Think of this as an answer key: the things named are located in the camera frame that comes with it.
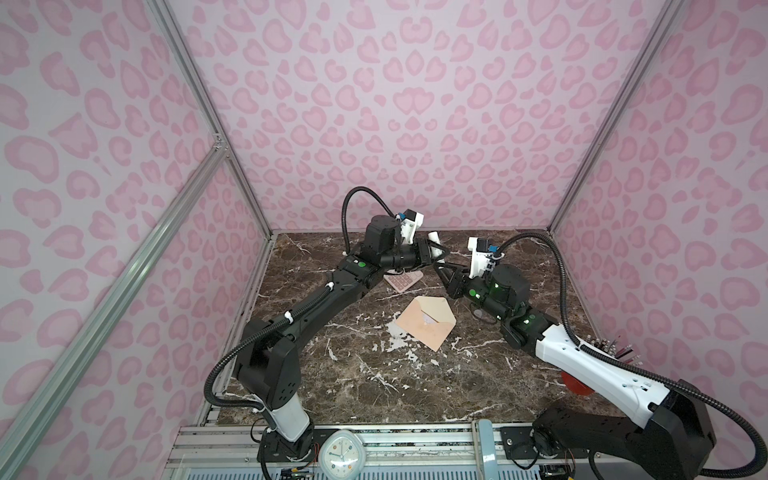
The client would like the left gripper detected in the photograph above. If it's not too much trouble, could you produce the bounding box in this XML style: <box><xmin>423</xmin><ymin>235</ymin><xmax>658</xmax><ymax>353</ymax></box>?
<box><xmin>380</xmin><ymin>238</ymin><xmax>450</xmax><ymax>273</ymax></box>

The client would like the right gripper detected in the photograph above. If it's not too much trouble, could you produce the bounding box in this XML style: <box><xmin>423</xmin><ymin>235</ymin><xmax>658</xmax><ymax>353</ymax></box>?
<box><xmin>432</xmin><ymin>261</ymin><xmax>511</xmax><ymax>324</ymax></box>

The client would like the white glue stick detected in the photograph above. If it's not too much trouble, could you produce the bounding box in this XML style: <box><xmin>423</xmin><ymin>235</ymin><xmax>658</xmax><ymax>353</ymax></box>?
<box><xmin>428</xmin><ymin>231</ymin><xmax>446</xmax><ymax>262</ymax></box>

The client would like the peach envelope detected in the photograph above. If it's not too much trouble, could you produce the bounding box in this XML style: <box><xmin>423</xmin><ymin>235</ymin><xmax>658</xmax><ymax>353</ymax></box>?
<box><xmin>395</xmin><ymin>296</ymin><xmax>456</xmax><ymax>352</ymax></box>

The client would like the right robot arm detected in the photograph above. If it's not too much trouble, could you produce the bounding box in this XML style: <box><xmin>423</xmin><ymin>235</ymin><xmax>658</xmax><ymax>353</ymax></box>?
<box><xmin>435</xmin><ymin>263</ymin><xmax>716</xmax><ymax>479</ymax></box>

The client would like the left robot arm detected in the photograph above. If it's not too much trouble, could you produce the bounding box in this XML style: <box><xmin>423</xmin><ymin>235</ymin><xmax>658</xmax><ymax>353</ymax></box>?
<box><xmin>233</xmin><ymin>209</ymin><xmax>447</xmax><ymax>460</ymax></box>

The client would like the pink calculator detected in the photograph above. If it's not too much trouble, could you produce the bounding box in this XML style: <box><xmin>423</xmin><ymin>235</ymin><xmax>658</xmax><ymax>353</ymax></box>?
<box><xmin>384</xmin><ymin>271</ymin><xmax>424</xmax><ymax>293</ymax></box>

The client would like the red pencil cup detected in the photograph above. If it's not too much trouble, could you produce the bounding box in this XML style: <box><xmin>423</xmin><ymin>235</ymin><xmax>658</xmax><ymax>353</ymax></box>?
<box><xmin>560</xmin><ymin>335</ymin><xmax>642</xmax><ymax>397</ymax></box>

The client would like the light blue tape strip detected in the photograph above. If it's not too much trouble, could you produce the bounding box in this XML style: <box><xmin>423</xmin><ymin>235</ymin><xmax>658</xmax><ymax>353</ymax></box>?
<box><xmin>472</xmin><ymin>419</ymin><xmax>499</xmax><ymax>480</ymax></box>

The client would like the white desk clock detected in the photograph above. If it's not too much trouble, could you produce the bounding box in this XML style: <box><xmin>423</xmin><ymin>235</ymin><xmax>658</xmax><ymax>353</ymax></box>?
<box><xmin>318</xmin><ymin>430</ymin><xmax>367</xmax><ymax>480</ymax></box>

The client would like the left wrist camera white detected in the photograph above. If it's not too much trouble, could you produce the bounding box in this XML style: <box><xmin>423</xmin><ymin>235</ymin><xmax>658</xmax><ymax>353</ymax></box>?
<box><xmin>396</xmin><ymin>209</ymin><xmax>424</xmax><ymax>245</ymax></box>

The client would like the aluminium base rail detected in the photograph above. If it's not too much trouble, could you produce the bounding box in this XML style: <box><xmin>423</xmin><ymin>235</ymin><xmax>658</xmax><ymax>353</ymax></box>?
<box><xmin>160</xmin><ymin>422</ymin><xmax>685</xmax><ymax>480</ymax></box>

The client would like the aluminium diagonal frame bar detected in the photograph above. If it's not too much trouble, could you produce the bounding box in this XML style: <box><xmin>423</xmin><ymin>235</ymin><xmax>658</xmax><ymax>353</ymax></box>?
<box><xmin>1</xmin><ymin>146</ymin><xmax>227</xmax><ymax>479</ymax></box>

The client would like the aluminium frame strut right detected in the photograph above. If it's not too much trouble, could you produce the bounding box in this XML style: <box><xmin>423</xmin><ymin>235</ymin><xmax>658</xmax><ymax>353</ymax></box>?
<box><xmin>547</xmin><ymin>0</ymin><xmax>688</xmax><ymax>237</ymax></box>

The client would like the aluminium frame strut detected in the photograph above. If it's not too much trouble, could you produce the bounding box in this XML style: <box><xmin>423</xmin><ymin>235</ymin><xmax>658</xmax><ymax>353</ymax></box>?
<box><xmin>146</xmin><ymin>0</ymin><xmax>273</xmax><ymax>239</ymax></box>
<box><xmin>547</xmin><ymin>0</ymin><xmax>688</xmax><ymax>237</ymax></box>

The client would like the aluminium frame strut left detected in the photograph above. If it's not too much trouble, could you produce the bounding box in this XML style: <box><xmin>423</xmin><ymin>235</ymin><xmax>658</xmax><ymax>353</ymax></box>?
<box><xmin>146</xmin><ymin>0</ymin><xmax>273</xmax><ymax>239</ymax></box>

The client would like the right black cable conduit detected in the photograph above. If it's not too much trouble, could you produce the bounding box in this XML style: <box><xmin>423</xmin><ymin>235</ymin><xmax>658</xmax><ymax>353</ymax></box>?
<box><xmin>495</xmin><ymin>231</ymin><xmax>768</xmax><ymax>480</ymax></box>

